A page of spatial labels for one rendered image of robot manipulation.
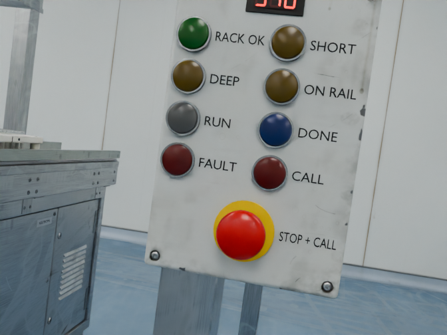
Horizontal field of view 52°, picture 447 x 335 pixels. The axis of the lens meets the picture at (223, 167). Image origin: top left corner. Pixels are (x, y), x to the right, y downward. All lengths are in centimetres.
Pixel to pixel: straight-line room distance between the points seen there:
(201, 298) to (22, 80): 149
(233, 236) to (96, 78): 392
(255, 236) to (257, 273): 5
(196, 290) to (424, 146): 369
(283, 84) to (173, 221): 15
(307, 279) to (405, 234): 372
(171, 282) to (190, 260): 8
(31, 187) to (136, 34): 291
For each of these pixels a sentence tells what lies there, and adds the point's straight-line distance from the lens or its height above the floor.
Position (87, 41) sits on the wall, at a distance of 434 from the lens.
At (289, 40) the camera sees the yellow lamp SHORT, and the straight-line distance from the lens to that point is 39.
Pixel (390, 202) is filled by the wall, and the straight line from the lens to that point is 404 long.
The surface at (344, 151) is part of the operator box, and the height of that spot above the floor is 97.
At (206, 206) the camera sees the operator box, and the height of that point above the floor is 91.
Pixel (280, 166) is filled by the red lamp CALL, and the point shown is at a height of 95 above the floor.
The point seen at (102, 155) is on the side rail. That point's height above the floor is 85.
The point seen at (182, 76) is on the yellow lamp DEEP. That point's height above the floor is 101.
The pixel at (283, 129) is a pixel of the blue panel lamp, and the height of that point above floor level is 98.
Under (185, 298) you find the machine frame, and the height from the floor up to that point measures 80.
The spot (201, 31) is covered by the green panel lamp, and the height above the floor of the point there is 105.
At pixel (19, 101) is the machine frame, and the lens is 186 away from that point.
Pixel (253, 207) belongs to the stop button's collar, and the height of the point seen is 91.
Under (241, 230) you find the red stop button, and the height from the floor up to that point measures 89.
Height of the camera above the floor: 96
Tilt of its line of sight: 3 degrees down
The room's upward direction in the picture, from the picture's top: 8 degrees clockwise
